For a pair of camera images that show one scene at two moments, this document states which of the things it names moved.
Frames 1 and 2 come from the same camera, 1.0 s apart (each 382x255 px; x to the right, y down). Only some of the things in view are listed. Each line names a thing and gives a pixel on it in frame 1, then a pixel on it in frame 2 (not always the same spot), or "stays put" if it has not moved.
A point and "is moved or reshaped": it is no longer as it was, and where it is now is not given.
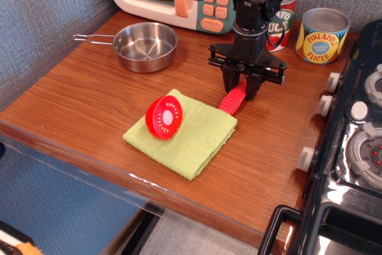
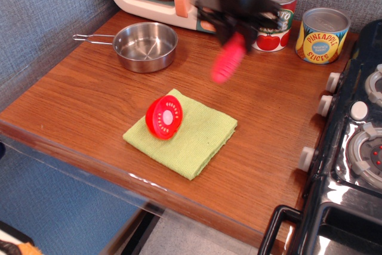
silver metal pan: [141, 47] stays put
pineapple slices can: [322, 35] stays put
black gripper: [248, 52] -> [240, 5]
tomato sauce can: [279, 29] stays put
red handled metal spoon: [231, 103] is moved or reshaped
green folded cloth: [204, 129] stays put
